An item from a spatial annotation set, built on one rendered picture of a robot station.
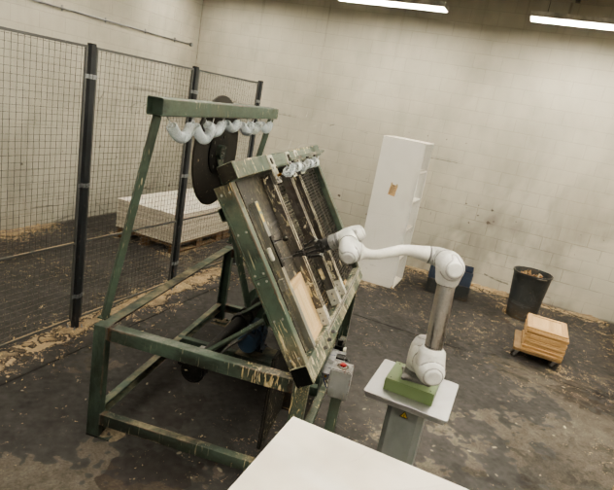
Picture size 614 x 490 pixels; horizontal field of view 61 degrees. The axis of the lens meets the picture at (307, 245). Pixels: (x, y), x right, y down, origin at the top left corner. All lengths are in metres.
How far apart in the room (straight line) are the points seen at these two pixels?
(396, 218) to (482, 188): 1.74
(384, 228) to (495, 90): 2.68
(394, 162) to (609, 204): 3.14
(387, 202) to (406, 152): 0.73
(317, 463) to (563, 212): 7.75
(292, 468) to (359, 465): 0.12
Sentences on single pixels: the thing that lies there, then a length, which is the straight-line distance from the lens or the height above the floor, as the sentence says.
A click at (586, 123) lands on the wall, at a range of 8.45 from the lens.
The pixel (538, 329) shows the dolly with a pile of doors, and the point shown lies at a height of 0.41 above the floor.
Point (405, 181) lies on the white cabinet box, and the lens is 7.22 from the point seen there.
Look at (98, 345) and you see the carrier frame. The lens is 3.54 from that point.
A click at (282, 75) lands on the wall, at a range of 9.43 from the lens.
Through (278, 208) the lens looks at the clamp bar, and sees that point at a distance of 3.43.
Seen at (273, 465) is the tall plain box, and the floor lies 1.75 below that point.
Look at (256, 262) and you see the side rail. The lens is 2.89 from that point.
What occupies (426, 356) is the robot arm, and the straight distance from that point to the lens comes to 3.05.
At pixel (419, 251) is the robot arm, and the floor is 1.62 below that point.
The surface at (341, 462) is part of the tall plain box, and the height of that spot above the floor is 1.75.
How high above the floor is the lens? 2.32
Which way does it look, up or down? 15 degrees down
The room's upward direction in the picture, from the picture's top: 10 degrees clockwise
